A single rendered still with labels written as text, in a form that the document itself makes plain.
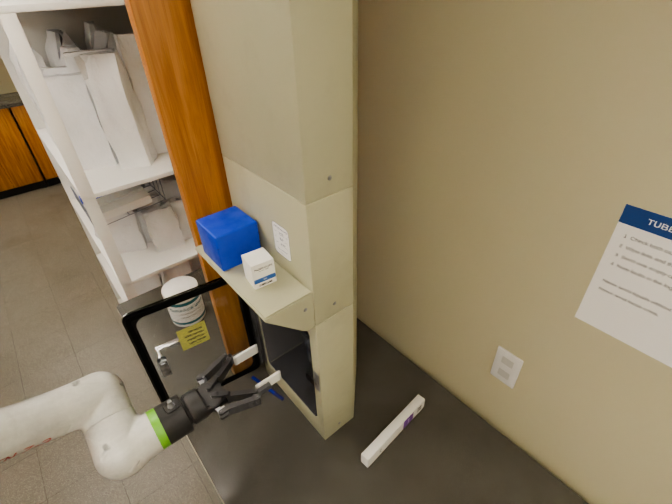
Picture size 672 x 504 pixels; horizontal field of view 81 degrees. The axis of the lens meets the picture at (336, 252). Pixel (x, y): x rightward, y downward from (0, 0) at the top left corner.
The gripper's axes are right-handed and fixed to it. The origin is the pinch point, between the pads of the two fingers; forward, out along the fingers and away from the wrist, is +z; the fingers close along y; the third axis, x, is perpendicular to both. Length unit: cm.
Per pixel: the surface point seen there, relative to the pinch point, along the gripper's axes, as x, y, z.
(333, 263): -34.4, -14.2, 13.4
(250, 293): -29.7, -6.0, -1.9
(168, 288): 12, 63, -4
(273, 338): 10.1, 14.2, 11.2
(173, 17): -76, 23, 6
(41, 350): 122, 202, -69
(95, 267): 121, 278, -17
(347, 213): -44.6, -14.2, 17.3
